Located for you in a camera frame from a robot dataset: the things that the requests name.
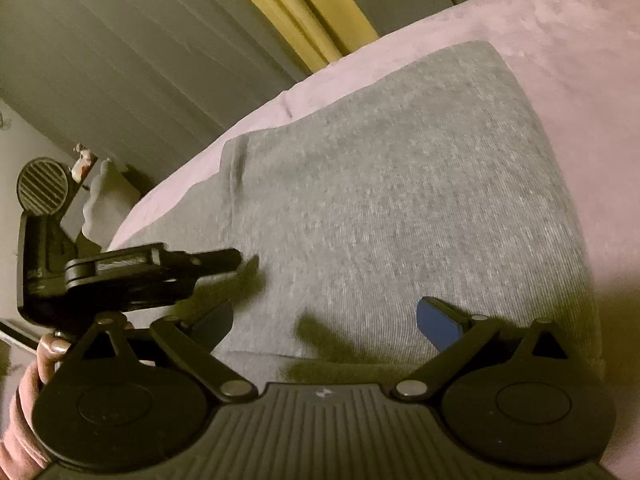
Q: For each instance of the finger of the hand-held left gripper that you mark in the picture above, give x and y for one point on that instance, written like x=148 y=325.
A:
x=215 y=259

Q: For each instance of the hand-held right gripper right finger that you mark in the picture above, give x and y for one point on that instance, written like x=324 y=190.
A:
x=440 y=322

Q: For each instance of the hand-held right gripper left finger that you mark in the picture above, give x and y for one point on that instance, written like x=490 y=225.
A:
x=215 y=317

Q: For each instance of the grey pants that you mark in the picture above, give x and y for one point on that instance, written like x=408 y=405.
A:
x=375 y=210

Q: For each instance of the person's left hand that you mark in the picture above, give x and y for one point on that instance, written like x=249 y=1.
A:
x=50 y=349

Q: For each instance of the white object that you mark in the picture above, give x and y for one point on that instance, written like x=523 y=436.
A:
x=102 y=205

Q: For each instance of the small reddish figurine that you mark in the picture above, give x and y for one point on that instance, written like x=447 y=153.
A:
x=82 y=160

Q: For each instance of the yellow curtain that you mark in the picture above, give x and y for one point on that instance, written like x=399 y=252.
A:
x=310 y=15

